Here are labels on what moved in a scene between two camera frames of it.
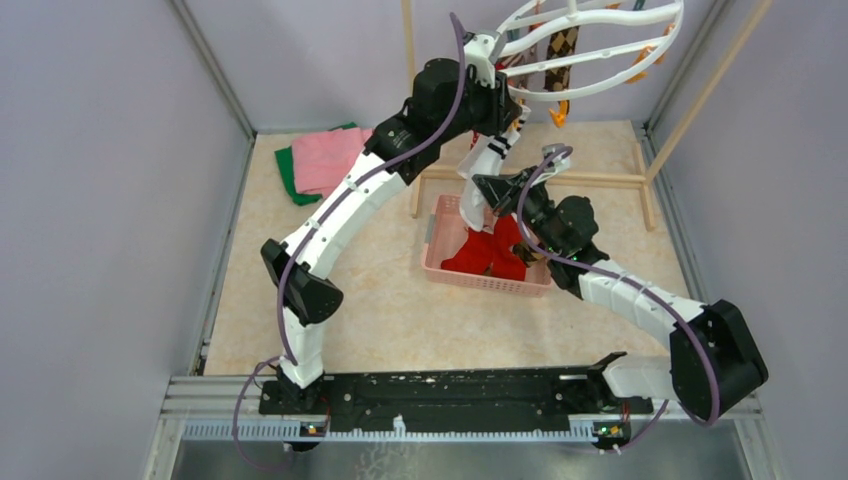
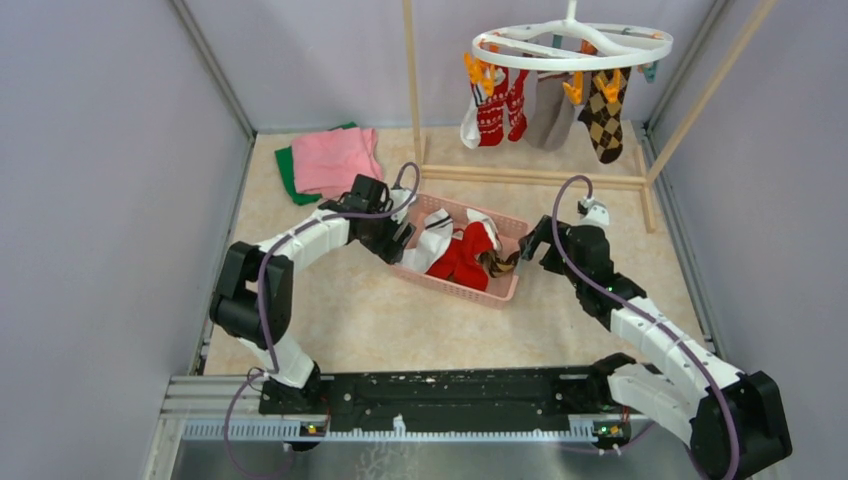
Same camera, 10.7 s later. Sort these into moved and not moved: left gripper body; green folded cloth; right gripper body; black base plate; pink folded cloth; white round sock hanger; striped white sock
Moved: white round sock hanger; right gripper body; left gripper body; striped white sock
Not moved: black base plate; pink folded cloth; green folded cloth
